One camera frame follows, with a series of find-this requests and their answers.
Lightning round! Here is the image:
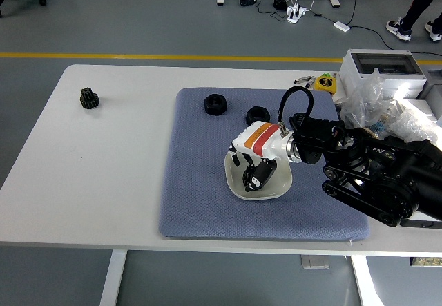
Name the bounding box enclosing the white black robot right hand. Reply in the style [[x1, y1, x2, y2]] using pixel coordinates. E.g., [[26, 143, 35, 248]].
[[229, 121, 294, 193]]

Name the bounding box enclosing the small black gear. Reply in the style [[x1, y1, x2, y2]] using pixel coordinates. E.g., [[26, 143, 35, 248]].
[[243, 166, 258, 187]]

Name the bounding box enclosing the medium black hex nut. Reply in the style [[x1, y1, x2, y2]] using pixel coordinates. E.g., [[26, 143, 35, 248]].
[[245, 106, 270, 126]]

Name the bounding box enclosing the large black hex nut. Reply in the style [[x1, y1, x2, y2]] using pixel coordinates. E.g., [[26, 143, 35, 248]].
[[203, 93, 228, 116]]

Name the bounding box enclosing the grey under-table control box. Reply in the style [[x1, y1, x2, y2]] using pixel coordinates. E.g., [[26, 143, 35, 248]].
[[300, 254, 330, 269]]

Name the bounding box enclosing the flat white box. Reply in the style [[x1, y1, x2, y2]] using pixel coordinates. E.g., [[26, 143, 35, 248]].
[[396, 97, 442, 124]]

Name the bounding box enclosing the white square dish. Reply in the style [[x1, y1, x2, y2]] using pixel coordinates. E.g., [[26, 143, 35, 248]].
[[224, 146, 294, 202]]

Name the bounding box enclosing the blue-grey textured mat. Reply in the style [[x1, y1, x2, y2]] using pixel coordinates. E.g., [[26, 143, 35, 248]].
[[157, 87, 372, 242]]

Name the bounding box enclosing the yellow black tape measure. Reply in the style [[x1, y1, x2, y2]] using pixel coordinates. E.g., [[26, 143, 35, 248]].
[[313, 73, 337, 95]]

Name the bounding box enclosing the clear plastic bag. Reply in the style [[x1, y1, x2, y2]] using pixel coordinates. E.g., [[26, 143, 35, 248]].
[[340, 69, 386, 129]]

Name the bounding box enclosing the white power strip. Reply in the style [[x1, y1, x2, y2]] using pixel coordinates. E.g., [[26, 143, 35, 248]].
[[286, 5, 307, 23]]

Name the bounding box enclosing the bubble wrap bundle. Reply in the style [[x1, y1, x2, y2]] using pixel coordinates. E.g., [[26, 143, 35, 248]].
[[390, 108, 442, 144]]

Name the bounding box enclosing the white table leg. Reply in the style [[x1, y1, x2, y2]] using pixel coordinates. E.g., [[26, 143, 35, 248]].
[[351, 255, 379, 306], [99, 250, 127, 306]]

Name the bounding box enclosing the black stepped double gear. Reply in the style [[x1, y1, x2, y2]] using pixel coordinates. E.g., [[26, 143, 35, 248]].
[[79, 87, 101, 111]]

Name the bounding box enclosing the person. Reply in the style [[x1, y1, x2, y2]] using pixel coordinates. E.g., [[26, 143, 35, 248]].
[[385, 0, 442, 42]]

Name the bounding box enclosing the white electrical enclosure box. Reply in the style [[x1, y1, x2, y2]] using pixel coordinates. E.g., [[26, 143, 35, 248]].
[[338, 48, 430, 100]]

